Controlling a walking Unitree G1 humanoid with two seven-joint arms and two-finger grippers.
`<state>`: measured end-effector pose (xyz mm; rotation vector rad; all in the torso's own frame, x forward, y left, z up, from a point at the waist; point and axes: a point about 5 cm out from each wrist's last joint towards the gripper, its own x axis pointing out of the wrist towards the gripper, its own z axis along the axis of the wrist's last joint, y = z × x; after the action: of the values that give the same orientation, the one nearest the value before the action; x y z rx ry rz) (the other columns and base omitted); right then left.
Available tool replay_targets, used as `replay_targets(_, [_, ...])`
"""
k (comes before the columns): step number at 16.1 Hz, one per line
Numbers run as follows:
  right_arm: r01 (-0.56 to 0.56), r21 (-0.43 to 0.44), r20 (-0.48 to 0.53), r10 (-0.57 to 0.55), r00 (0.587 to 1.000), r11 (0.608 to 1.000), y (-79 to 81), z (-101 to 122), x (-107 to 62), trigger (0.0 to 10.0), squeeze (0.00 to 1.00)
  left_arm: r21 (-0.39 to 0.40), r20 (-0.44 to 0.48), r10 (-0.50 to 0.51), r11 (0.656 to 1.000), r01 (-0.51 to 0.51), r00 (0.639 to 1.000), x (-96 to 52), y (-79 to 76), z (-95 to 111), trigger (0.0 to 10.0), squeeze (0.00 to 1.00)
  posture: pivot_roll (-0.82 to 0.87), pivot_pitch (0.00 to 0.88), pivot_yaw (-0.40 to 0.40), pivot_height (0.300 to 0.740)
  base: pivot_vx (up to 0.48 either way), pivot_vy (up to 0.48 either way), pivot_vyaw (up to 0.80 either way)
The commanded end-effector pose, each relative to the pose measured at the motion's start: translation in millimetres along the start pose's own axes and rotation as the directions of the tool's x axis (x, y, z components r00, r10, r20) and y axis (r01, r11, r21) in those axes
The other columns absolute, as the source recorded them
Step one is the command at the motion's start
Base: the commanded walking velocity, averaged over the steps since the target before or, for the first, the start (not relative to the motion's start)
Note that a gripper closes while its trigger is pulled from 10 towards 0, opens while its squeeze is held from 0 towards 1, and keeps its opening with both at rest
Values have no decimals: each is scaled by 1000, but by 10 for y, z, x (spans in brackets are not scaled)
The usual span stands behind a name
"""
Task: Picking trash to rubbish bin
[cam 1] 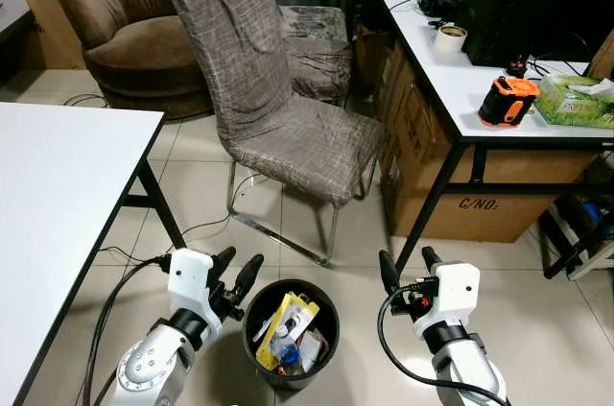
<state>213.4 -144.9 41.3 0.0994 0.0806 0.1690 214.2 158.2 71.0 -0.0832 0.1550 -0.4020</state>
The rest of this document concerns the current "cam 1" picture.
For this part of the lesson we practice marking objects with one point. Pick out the brown velvet armchair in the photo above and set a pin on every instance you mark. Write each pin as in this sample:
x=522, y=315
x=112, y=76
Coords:
x=125, y=51

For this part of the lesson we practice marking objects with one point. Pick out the white table with black frame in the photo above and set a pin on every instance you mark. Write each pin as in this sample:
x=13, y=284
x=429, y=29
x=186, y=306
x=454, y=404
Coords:
x=58, y=214

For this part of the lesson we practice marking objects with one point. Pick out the long white desk black frame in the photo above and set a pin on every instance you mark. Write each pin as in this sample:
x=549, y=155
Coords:
x=451, y=80

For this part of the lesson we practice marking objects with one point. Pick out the black round rubbish bin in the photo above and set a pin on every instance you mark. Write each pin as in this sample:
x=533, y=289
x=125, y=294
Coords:
x=326, y=353

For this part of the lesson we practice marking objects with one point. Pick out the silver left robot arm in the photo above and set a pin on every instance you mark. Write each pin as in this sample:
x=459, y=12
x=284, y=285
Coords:
x=144, y=368

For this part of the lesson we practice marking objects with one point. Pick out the small black and red plug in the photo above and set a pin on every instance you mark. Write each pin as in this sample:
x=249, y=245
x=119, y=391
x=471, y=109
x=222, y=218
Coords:
x=518, y=67

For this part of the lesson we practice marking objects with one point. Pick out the large brown cardboard box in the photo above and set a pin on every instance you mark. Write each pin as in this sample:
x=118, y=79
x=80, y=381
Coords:
x=480, y=204

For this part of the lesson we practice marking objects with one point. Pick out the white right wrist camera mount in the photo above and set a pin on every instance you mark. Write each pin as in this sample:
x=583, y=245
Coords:
x=459, y=293

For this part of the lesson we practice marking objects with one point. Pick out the dark cabinet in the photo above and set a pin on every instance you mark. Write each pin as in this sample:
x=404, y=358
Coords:
x=14, y=41

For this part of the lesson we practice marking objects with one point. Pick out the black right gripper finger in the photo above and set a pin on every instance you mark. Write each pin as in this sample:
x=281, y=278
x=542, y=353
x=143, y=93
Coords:
x=432, y=259
x=389, y=274

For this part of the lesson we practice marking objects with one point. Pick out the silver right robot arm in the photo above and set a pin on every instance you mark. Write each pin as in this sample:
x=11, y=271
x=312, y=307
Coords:
x=465, y=368

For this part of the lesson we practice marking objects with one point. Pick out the clear bottle with blue cap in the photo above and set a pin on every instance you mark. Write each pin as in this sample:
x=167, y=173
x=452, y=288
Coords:
x=288, y=356

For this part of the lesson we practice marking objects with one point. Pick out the yellow flat package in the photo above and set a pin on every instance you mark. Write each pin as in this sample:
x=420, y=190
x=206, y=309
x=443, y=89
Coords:
x=294, y=315

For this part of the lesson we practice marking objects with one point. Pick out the black square box device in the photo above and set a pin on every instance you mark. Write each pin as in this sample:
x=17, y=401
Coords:
x=508, y=17

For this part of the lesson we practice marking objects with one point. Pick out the green tissue box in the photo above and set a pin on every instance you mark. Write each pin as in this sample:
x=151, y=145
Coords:
x=576, y=104

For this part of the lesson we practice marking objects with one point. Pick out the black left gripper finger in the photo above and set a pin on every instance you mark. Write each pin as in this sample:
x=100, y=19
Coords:
x=224, y=264
x=250, y=274

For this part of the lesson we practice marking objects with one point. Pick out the black low metal rack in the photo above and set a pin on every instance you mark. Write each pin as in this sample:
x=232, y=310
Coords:
x=576, y=252

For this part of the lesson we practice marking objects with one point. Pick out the small grey fabric covered chair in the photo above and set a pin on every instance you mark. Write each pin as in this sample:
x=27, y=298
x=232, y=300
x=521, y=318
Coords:
x=321, y=56

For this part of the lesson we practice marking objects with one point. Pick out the orange and black tool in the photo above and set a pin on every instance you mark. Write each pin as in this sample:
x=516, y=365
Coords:
x=507, y=104

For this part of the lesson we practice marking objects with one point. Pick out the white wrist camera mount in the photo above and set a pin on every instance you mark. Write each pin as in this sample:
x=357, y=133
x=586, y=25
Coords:
x=459, y=293
x=189, y=281

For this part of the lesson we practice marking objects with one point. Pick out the white tape roll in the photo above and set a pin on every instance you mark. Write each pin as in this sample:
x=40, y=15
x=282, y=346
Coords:
x=450, y=39

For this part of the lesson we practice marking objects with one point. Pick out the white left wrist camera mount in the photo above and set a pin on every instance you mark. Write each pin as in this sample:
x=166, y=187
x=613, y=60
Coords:
x=189, y=281

